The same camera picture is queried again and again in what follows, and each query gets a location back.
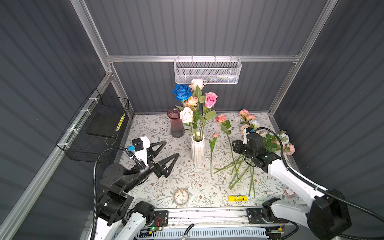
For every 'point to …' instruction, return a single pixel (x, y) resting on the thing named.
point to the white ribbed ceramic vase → (198, 149)
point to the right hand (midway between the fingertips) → (236, 144)
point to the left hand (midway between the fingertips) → (172, 148)
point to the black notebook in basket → (104, 124)
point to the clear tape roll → (181, 196)
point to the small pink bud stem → (212, 145)
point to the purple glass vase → (177, 128)
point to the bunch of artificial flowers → (271, 144)
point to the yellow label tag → (237, 198)
